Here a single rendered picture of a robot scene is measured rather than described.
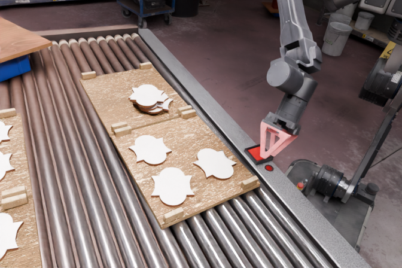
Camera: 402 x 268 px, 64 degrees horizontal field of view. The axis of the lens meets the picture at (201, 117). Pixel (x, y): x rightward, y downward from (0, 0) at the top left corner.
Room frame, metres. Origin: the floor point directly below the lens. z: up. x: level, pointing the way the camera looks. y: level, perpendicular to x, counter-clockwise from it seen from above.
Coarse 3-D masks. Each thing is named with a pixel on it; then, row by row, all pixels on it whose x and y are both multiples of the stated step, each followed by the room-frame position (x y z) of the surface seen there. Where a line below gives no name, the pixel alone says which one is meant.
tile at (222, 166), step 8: (200, 152) 0.81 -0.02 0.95; (208, 152) 0.81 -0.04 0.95; (216, 152) 0.82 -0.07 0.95; (200, 160) 0.77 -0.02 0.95; (208, 160) 0.77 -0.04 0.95; (216, 160) 0.78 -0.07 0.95; (224, 160) 0.78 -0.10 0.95; (200, 168) 0.74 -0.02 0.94; (208, 168) 0.74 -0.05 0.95; (216, 168) 0.74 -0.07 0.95; (224, 168) 0.75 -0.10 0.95; (232, 168) 0.75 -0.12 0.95; (208, 176) 0.70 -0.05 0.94; (216, 176) 0.71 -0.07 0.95; (224, 176) 0.71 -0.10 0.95
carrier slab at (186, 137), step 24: (192, 120) 0.99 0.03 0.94; (120, 144) 0.80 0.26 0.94; (168, 144) 0.84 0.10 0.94; (192, 144) 0.85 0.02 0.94; (216, 144) 0.87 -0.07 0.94; (144, 168) 0.71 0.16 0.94; (192, 168) 0.74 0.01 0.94; (240, 168) 0.77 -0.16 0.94; (144, 192) 0.61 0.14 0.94; (216, 192) 0.65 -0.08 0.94; (240, 192) 0.67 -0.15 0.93
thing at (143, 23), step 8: (120, 0) 4.44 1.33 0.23; (128, 0) 4.48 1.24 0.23; (128, 8) 4.21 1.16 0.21; (136, 8) 4.19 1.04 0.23; (144, 8) 4.23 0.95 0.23; (160, 8) 4.32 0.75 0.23; (168, 8) 4.37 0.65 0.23; (128, 16) 4.41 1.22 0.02; (144, 16) 4.03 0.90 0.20; (168, 16) 4.34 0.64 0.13; (144, 24) 4.02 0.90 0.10; (168, 24) 4.33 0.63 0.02
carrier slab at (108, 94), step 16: (80, 80) 1.17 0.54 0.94; (96, 80) 1.19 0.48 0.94; (112, 80) 1.20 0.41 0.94; (128, 80) 1.22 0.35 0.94; (144, 80) 1.24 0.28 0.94; (160, 80) 1.26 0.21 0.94; (96, 96) 1.06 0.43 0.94; (112, 96) 1.08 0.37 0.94; (128, 96) 1.10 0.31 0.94; (176, 96) 1.15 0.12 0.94; (96, 112) 0.97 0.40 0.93; (112, 112) 0.97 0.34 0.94; (128, 112) 0.99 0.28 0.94; (144, 112) 1.00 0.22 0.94; (160, 112) 1.02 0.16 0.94; (176, 112) 1.03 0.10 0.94
